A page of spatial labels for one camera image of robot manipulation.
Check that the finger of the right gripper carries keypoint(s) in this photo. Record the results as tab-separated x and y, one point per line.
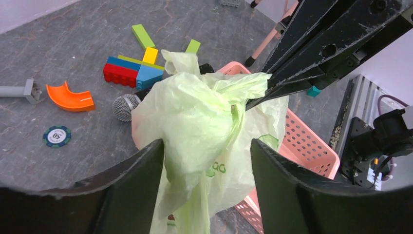
299	29
352	33

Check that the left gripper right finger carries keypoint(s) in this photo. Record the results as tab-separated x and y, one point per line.
295	200

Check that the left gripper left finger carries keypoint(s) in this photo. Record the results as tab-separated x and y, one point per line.
119	200

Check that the green avocado plastic bag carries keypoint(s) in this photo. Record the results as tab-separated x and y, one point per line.
207	132

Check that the teal small block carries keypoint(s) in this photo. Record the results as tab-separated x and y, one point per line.
313	91

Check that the pink plastic basket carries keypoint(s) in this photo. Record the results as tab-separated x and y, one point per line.
300	145

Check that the pink music stand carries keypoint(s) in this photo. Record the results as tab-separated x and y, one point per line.
276	32

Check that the black microphone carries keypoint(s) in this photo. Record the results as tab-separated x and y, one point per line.
125	104

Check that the poker chip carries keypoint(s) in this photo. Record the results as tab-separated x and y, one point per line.
57	136

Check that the short green block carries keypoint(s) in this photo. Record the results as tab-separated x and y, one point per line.
193	46

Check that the orange curved track piece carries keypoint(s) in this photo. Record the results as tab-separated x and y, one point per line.
70	101

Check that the red blue brick stack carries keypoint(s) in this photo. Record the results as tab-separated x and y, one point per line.
131	72

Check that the yellow small block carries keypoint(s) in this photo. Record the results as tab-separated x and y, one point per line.
150	55

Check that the long green block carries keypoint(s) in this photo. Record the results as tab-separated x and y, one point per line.
142	36

